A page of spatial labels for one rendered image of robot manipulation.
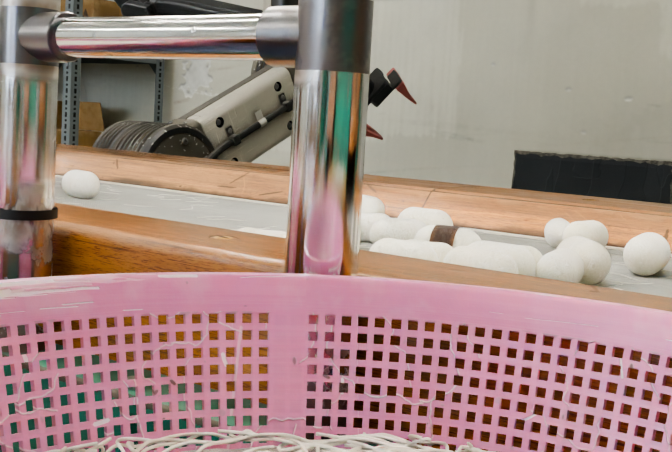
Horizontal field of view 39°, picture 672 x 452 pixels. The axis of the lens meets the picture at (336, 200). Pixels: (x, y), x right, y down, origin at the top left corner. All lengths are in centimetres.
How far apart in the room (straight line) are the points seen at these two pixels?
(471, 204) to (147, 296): 47
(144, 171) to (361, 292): 65
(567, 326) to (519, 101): 249
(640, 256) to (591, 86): 216
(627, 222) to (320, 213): 40
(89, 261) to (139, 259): 3
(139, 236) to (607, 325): 19
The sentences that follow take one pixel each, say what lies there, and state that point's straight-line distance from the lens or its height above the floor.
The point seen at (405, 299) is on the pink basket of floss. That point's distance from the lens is 27.
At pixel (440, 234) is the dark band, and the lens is 50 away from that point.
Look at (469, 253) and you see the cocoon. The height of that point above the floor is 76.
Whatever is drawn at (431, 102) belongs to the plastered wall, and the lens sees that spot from 287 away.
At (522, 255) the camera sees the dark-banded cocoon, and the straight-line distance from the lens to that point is 44.
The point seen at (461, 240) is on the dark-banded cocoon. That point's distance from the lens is 49.
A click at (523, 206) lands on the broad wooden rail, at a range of 69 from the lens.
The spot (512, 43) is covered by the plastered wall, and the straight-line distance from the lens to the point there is 277.
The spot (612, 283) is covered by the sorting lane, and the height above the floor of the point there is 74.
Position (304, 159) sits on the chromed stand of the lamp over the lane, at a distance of 29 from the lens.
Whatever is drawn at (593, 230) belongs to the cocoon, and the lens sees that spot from 60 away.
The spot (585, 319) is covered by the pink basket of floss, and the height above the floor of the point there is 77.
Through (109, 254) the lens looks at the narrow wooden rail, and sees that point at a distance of 39.
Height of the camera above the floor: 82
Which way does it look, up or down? 5 degrees down
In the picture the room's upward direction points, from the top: 3 degrees clockwise
